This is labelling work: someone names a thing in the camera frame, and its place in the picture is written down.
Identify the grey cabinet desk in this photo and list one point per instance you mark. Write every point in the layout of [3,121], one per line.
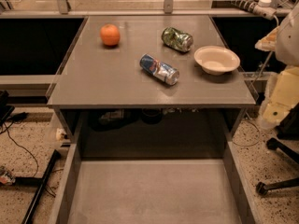
[100,76]

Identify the white power strip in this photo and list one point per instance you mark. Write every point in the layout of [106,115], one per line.
[260,8]

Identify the open grey top drawer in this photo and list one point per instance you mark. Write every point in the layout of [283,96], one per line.
[153,190]

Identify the white paper bowl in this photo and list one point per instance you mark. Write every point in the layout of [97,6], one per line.
[216,60]

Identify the blue silver energy can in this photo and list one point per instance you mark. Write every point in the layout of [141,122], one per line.
[163,71]

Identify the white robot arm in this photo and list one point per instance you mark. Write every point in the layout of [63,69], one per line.
[287,45]

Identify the crushed green can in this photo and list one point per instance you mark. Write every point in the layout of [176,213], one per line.
[177,39]

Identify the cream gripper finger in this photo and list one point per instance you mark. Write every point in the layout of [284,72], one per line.
[268,42]
[281,96]

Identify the black floor stand bar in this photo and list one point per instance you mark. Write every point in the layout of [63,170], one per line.
[39,184]

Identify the orange fruit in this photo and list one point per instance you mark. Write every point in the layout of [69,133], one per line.
[110,35]

